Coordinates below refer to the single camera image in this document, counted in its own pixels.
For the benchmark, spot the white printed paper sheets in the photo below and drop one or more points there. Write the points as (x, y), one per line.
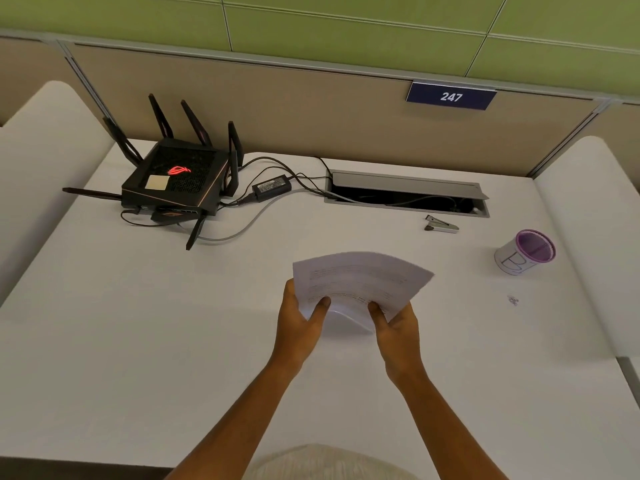
(357, 284)

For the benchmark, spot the person's right thumb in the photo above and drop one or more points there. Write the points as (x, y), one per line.
(377, 314)

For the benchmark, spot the person's left hand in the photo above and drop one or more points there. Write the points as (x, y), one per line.
(295, 339)

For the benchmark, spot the white desk side divider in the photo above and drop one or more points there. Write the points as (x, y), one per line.
(37, 179)

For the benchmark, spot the person's right hand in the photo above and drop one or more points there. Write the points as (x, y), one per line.
(402, 349)

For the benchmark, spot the person's left thumb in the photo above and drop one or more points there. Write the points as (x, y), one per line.
(320, 308)

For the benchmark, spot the beige partition panel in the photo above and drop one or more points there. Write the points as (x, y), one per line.
(320, 109)

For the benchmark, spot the yellow sticky note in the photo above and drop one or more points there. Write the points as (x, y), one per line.
(157, 182)

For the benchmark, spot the person's right forearm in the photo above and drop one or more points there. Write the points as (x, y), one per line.
(445, 429)

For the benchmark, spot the person's left forearm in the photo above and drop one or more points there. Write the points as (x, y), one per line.
(240, 424)

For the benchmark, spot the grey staple remover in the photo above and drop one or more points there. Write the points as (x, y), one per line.
(441, 223)

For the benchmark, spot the person's beige shirt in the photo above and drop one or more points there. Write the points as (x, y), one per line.
(325, 464)

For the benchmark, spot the purple mesh pen cup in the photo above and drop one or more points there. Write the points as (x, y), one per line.
(526, 252)

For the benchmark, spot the black router with antennas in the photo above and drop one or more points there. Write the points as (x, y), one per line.
(175, 182)

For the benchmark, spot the blue number sign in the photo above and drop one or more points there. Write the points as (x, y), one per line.
(451, 96)

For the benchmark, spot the black power adapter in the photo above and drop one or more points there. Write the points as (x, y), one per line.
(271, 187)

